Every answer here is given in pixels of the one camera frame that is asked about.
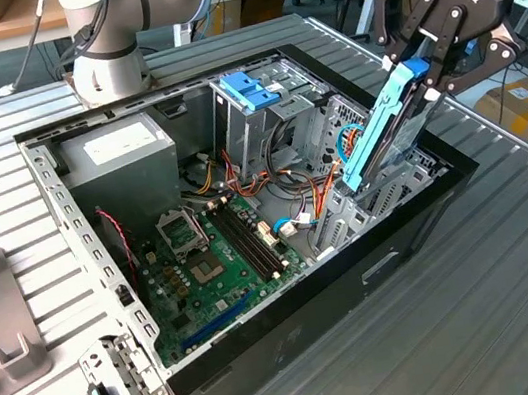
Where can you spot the black RAM slot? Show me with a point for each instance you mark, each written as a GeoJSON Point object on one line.
{"type": "Point", "coordinates": [244, 244]}
{"type": "Point", "coordinates": [254, 237]}

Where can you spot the white board connector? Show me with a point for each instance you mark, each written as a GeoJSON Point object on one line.
{"type": "Point", "coordinates": [268, 236]}

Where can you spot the small black case switch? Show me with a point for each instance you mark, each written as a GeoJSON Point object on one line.
{"type": "Point", "coordinates": [123, 294]}

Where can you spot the blue plastic drive latch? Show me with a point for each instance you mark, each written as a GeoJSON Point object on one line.
{"type": "Point", "coordinates": [246, 91]}

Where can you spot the metal drive cage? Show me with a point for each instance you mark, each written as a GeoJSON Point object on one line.
{"type": "Point", "coordinates": [245, 145]}

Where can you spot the blue expansion slot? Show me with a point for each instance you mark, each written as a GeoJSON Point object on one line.
{"type": "Point", "coordinates": [218, 319]}

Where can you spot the CPU socket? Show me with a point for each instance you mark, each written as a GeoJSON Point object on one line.
{"type": "Point", "coordinates": [207, 268]}

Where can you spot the labelled cardboard box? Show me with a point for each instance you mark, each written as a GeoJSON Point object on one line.
{"type": "Point", "coordinates": [525, 123]}

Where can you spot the hard disk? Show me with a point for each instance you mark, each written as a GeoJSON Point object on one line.
{"type": "Point", "coordinates": [379, 130]}

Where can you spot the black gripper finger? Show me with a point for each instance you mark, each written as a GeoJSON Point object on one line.
{"type": "Point", "coordinates": [476, 70]}
{"type": "Point", "coordinates": [383, 15]}

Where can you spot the grey power supply unit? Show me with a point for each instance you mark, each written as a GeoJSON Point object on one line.
{"type": "Point", "coordinates": [124, 180]}

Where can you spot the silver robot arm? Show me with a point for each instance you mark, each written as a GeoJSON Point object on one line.
{"type": "Point", "coordinates": [106, 72]}

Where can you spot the green motherboard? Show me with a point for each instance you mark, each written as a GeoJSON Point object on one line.
{"type": "Point", "coordinates": [195, 302]}

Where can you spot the open black PC case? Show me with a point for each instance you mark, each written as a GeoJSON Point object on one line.
{"type": "Point", "coordinates": [317, 330]}

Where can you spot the black case fan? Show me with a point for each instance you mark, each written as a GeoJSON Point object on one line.
{"type": "Point", "coordinates": [118, 252]}

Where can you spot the metal card retention bracket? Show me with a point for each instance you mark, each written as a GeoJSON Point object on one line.
{"type": "Point", "coordinates": [132, 381]}

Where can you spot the grey metal disk bay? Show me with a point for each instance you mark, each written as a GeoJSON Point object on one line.
{"type": "Point", "coordinates": [337, 226]}

